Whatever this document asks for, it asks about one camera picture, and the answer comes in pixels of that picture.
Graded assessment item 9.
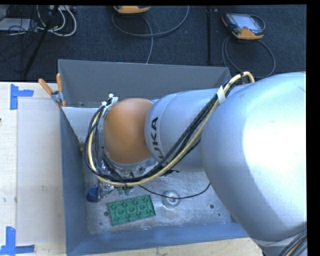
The grey metal bin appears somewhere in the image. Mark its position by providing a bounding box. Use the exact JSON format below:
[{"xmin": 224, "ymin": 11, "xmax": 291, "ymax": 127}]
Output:
[{"xmin": 57, "ymin": 59, "xmax": 251, "ymax": 256}]

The dark green flat block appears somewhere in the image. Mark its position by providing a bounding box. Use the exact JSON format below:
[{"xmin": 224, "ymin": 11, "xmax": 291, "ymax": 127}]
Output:
[{"xmin": 107, "ymin": 194, "xmax": 157, "ymax": 227}]

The pale flat board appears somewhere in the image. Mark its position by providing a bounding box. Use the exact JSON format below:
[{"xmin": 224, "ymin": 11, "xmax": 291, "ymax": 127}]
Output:
[{"xmin": 15, "ymin": 96, "xmax": 66, "ymax": 247}]

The blue cup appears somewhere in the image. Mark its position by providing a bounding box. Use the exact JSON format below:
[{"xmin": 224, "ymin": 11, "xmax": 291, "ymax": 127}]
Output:
[{"xmin": 86, "ymin": 186, "xmax": 101, "ymax": 204}]

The clear round glass thing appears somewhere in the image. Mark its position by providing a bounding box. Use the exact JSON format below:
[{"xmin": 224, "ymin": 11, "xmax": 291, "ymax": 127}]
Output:
[{"xmin": 161, "ymin": 190, "xmax": 181, "ymax": 209}]

